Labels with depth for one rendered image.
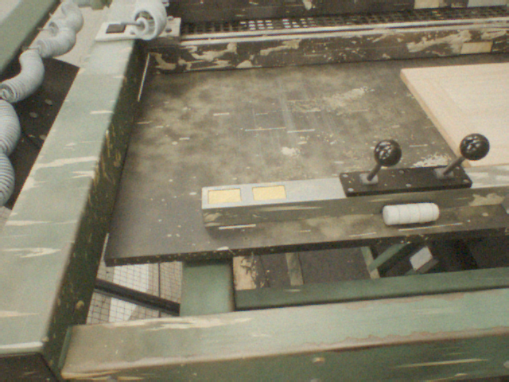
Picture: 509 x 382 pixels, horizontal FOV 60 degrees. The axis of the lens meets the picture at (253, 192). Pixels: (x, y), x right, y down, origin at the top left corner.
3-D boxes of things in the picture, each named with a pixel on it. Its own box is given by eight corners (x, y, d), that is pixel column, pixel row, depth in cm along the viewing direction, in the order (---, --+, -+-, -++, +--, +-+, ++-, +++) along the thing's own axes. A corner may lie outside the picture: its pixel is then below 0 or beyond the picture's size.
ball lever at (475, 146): (453, 187, 70) (499, 153, 58) (430, 189, 70) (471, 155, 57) (448, 165, 72) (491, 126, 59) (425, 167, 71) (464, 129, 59)
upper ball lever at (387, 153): (379, 192, 70) (409, 159, 57) (355, 195, 70) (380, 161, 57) (375, 170, 71) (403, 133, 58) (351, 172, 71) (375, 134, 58)
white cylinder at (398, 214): (386, 228, 68) (437, 224, 68) (390, 215, 66) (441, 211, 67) (381, 216, 70) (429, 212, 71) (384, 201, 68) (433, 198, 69)
